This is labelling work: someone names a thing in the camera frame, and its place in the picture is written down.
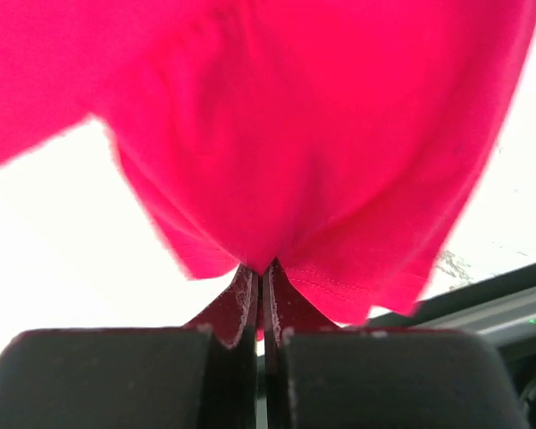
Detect aluminium frame rail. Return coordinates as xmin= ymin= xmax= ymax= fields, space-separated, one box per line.
xmin=417 ymin=287 xmax=536 ymax=347

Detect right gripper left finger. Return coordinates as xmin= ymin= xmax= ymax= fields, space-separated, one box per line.
xmin=0 ymin=267 xmax=258 ymax=429

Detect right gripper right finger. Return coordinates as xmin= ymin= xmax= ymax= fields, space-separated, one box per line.
xmin=261 ymin=262 xmax=528 ymax=428

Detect crimson t shirt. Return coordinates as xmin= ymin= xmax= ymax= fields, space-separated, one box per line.
xmin=0 ymin=1 xmax=536 ymax=324

